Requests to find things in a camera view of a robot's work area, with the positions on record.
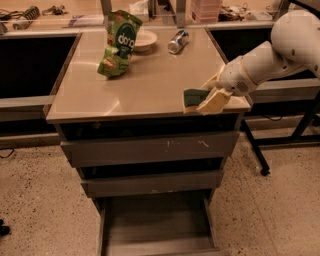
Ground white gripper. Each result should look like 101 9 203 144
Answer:
197 55 258 115

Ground green and yellow sponge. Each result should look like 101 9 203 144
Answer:
183 89 209 113

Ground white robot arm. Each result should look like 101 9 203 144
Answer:
197 10 320 114

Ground middle grey drawer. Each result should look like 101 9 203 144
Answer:
82 170 223 198

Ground grey drawer cabinet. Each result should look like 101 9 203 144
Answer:
46 27 253 256

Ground open bottom grey drawer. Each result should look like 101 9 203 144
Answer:
97 191 230 256

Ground top grey drawer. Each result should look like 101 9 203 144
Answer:
61 131 239 168

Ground silver soda can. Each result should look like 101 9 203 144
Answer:
167 30 189 54

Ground pink stacked trays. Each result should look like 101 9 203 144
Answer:
190 0 222 23

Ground white bowl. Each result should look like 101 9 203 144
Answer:
134 30 158 52

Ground green snack bag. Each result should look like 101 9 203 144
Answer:
97 10 142 78

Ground black coiled tool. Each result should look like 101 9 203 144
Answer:
13 6 40 30

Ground black object on floor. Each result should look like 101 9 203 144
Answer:
0 219 10 236

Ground black metal table frame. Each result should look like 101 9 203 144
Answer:
241 96 320 176

